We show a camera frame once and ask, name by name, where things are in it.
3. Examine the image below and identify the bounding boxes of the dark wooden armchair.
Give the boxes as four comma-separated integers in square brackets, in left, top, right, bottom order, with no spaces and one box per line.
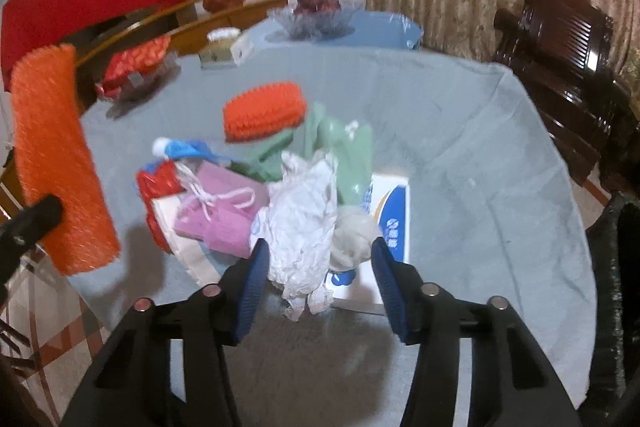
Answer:
[494,0,639,192]

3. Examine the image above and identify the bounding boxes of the glass snack dish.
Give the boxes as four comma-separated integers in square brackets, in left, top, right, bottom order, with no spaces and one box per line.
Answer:
[96,53,180,119]

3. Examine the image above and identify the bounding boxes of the glass fruit bowl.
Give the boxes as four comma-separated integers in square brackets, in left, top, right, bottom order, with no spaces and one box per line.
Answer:
[268,0,363,40]

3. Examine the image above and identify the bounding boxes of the pink drawstring pouch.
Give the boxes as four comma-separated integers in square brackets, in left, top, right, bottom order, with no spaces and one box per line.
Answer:
[174,160,269,259]

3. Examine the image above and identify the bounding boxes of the tissue box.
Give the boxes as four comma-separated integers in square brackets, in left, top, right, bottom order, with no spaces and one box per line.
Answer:
[198,27,255,69]

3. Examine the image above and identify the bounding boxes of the light blue table cover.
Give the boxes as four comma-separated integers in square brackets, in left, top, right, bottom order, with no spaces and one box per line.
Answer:
[247,11,423,50]

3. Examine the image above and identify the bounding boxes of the red snack packet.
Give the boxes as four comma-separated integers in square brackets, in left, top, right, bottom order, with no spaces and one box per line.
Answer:
[96,36,170,100]

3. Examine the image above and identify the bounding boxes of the white blue carton box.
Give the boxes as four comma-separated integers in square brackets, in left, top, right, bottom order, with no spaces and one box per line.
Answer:
[324,173,410,314]

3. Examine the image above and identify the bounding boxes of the blue plastic bag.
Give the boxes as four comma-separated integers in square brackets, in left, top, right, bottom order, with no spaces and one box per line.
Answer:
[152,136,231,165]

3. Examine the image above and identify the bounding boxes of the red wrapper trash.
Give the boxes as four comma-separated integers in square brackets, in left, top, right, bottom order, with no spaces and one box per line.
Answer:
[136,159,184,253]

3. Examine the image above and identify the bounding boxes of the red apples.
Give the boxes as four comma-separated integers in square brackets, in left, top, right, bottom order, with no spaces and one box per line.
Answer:
[294,0,342,15]

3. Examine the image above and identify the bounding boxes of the orange foam net sleeve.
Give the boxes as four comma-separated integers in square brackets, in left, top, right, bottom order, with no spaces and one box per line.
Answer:
[11,44,120,277]

